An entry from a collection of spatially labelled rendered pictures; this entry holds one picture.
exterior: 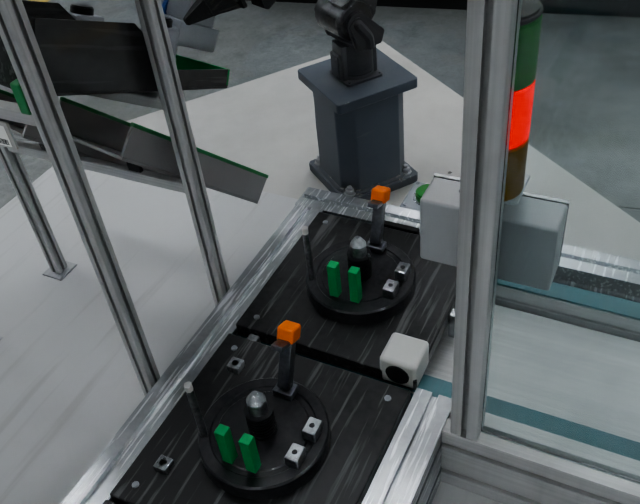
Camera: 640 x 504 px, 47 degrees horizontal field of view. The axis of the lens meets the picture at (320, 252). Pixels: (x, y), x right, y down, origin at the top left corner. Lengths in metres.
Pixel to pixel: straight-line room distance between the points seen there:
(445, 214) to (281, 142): 0.83
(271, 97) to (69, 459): 0.89
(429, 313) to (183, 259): 0.46
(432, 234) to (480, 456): 0.28
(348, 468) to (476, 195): 0.33
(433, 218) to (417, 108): 0.87
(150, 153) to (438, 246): 0.38
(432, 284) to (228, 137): 0.67
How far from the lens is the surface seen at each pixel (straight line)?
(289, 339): 0.78
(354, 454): 0.80
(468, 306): 0.68
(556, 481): 0.84
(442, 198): 0.66
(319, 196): 1.13
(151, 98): 0.89
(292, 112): 1.54
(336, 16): 1.14
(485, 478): 0.87
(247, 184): 1.06
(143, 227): 1.31
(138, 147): 0.89
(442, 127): 1.46
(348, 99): 1.16
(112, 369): 1.09
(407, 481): 0.80
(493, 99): 0.54
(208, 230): 0.97
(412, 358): 0.85
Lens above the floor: 1.64
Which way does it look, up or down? 41 degrees down
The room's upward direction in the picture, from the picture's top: 7 degrees counter-clockwise
